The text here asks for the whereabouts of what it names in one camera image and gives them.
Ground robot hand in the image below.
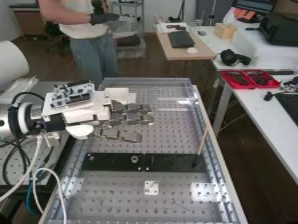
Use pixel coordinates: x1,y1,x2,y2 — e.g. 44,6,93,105
41,79,157,144

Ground black bag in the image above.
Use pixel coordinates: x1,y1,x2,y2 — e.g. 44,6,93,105
258,13,298,47

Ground person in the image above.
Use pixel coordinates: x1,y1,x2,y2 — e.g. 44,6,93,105
37,0,124,84

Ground thin stick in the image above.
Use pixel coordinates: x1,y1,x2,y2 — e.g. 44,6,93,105
190,119,214,169

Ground clear box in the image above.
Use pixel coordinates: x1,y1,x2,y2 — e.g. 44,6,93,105
39,77,250,224

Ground red tray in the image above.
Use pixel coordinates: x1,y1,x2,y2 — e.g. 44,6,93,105
245,69,282,89
220,69,258,90

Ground black pouch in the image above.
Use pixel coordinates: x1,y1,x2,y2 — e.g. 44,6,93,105
167,30,197,49

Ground white desk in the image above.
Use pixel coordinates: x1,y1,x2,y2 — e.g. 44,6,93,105
194,19,298,73
212,73,298,186

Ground metal shelf rack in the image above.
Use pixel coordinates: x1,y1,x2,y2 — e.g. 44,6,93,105
108,0,148,59

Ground black headphones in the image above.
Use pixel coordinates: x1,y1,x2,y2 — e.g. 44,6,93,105
220,48,253,67

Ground wooden block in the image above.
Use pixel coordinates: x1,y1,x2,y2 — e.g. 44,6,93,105
214,22,237,41

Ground black cable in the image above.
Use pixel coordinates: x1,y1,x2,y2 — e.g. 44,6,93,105
0,138,28,186
10,91,47,108

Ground black plate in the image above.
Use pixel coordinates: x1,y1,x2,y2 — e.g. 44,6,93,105
81,152,209,173

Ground wooden desk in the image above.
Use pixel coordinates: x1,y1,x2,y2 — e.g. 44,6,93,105
155,22,217,78

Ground white cable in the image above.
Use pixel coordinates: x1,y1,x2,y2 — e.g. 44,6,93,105
0,133,51,203
32,167,69,224

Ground white square bracket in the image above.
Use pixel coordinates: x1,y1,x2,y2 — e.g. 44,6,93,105
143,180,160,196

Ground small white box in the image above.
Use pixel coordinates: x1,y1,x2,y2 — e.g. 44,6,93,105
103,87,139,106

